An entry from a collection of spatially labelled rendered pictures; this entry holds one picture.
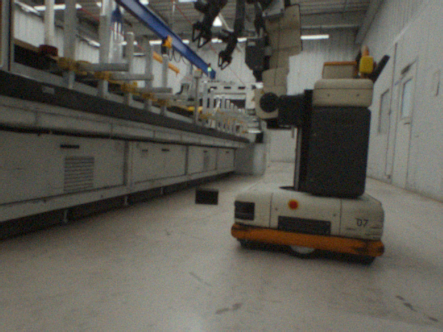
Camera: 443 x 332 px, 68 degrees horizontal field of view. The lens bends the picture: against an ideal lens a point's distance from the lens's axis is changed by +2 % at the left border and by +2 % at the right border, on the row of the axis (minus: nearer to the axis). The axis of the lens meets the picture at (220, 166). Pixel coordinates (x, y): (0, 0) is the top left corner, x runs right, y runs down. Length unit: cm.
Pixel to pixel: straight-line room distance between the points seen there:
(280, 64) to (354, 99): 45
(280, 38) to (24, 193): 148
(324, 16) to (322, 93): 1050
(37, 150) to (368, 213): 158
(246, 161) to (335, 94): 483
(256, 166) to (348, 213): 469
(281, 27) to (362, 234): 107
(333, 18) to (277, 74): 1030
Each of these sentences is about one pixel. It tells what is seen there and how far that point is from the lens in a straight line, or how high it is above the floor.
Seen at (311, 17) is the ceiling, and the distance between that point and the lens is 1200.
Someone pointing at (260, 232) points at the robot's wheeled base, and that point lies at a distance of 153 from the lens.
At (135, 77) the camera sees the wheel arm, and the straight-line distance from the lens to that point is 180.
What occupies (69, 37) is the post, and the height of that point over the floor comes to 92.
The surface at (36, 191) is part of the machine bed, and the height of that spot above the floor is 21.
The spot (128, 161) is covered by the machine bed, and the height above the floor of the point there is 35.
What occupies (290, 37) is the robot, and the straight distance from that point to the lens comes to 181.
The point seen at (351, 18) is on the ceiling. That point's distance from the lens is 1201.
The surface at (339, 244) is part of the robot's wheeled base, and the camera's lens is 153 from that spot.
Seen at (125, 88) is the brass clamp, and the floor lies 80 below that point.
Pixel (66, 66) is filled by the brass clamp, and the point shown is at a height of 79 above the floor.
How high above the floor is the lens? 47
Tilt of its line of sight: 3 degrees down
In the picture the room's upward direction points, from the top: 3 degrees clockwise
